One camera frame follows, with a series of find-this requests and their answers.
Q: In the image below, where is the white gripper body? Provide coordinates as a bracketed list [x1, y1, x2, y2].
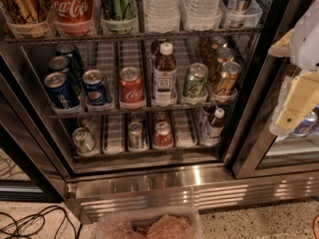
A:
[289, 0, 319, 71]

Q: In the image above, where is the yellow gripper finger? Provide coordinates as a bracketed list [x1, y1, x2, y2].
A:
[268, 29, 293, 58]
[269, 71, 319, 135]

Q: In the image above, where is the silver redbull can front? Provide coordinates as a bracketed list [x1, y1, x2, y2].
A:
[129, 122, 144, 148]

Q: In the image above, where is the can behind glass door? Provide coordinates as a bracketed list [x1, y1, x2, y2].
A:
[292, 112, 317, 136]

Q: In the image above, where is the middle gold can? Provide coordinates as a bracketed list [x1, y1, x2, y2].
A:
[209, 47, 234, 83]

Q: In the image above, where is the rear gold can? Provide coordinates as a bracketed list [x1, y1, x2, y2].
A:
[198, 35, 228, 67]

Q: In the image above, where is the redbull can top shelf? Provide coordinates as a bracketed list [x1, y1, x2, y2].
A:
[226, 0, 252, 28]

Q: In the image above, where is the front gold can middle shelf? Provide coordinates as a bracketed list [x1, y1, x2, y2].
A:
[213, 62, 241, 96]

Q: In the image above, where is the gold can shelf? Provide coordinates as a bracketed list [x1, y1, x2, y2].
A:
[213, 62, 241, 96]
[1, 0, 51, 39]

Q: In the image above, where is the fridge glass door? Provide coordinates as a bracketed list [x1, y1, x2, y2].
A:
[232, 0, 319, 179]

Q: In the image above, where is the tea bottle bottom shelf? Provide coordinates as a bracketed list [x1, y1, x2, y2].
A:
[200, 108, 225, 145]

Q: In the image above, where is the tea bottle shelf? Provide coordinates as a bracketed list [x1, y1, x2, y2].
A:
[200, 108, 225, 145]
[153, 42, 177, 103]

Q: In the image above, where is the green can middle shelf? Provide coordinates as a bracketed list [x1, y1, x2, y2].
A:
[182, 63, 208, 99]

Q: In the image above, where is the green can shelf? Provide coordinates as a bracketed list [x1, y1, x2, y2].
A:
[102, 0, 137, 34]
[182, 63, 208, 99]

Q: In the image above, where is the tea bottle middle shelf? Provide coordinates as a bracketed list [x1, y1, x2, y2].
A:
[153, 42, 177, 103]

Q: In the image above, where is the red coke can behind bottom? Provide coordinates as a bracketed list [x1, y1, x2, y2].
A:
[153, 111, 169, 123]

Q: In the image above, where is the red coke can bottom shelf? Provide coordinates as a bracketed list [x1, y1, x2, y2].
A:
[154, 121, 172, 147]

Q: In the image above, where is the red coke can shelf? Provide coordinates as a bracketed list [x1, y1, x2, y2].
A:
[154, 121, 172, 147]
[120, 67, 145, 104]

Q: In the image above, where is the red coke can middle shelf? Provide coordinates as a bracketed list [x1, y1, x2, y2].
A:
[120, 67, 145, 104]

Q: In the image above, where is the redbull can behind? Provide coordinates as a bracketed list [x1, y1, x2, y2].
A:
[131, 112, 146, 123]

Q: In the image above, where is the green can top shelf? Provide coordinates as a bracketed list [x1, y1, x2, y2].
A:
[102, 0, 137, 34]

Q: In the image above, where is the pepsi can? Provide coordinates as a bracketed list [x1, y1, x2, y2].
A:
[44, 72, 80, 110]
[83, 70, 111, 106]

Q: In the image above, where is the rear left dark can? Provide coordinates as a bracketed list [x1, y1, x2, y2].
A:
[56, 44, 85, 75]

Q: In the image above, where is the dark can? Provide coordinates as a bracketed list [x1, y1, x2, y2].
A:
[56, 44, 85, 75]
[49, 56, 81, 95]

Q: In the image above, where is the large coca-cola can top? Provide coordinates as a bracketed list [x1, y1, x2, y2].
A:
[52, 0, 94, 36]

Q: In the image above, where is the silver can bottom left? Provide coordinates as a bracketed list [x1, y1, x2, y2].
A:
[72, 127, 96, 153]

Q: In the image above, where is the middle left dark can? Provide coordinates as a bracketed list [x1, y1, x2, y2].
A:
[49, 56, 81, 95]

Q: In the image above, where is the front left pepsi can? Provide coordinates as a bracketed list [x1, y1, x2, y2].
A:
[44, 72, 80, 110]

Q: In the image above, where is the gold can top shelf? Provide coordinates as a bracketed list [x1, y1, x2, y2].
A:
[1, 0, 51, 39]

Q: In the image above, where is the right water bottle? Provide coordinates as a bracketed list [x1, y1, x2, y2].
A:
[182, 0, 221, 31]

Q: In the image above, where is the water bottle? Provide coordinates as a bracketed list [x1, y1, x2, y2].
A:
[144, 0, 180, 33]
[182, 0, 221, 31]

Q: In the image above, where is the left water bottle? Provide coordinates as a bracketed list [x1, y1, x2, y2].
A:
[144, 0, 180, 33]

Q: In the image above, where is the clear plastic bin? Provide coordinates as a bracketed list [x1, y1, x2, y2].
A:
[96, 206, 203, 239]

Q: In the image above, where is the orange cable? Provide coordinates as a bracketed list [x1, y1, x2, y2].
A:
[312, 213, 319, 239]

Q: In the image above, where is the black cable on floor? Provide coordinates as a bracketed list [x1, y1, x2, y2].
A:
[0, 204, 83, 239]

